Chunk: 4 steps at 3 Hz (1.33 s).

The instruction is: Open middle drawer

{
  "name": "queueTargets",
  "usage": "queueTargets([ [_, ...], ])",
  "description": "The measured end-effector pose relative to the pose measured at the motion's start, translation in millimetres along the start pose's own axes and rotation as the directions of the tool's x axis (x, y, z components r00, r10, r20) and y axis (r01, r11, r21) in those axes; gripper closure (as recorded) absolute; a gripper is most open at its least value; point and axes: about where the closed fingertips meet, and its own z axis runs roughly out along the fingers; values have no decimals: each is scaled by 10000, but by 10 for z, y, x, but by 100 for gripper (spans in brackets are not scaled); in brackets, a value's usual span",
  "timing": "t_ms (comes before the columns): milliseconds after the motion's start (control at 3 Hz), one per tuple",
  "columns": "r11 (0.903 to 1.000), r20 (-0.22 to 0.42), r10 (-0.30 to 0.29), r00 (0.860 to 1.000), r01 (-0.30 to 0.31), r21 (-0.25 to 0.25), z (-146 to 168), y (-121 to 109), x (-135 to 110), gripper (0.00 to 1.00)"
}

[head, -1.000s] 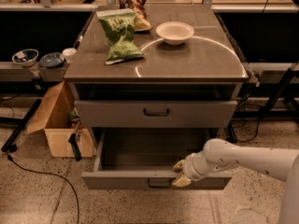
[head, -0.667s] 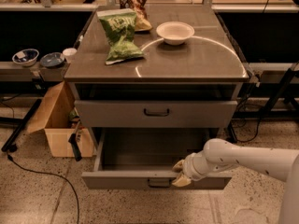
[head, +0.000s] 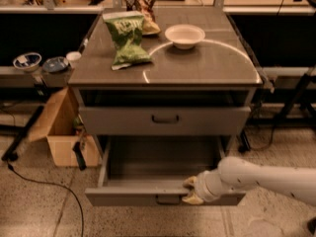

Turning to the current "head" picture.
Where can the dark blue bowl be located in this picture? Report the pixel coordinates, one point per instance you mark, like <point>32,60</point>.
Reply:
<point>55,64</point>

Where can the green chip bag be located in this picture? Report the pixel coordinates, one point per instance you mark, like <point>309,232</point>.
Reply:
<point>126,32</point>

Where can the white paper bowl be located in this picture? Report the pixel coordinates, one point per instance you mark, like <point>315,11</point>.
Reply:
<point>184,36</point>

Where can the grey top drawer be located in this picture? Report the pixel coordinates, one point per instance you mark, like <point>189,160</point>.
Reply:
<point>164,121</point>

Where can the open cardboard box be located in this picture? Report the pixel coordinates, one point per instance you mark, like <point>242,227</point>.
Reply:
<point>55,124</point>

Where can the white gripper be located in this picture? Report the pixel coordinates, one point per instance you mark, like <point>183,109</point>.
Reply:
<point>202,187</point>

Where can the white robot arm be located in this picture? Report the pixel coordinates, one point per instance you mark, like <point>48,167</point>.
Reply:
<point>234,176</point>

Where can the blue rimmed ceramic bowl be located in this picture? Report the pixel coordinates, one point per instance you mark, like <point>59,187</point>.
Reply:
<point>27,62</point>

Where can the brown chip bag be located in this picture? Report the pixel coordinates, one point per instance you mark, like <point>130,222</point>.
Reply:
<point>145,7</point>

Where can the black tool handle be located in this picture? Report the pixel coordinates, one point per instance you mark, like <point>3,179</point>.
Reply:
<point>78,153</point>

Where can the grey drawer cabinet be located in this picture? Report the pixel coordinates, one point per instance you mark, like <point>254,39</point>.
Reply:
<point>217,72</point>

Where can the small white cup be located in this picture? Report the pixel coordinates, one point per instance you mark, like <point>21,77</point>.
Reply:
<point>73,57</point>

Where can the grey drawer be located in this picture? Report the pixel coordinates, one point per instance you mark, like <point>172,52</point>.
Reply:
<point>164,121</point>
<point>150,170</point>

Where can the black metal leg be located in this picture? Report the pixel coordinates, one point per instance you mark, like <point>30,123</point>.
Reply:
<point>10,153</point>

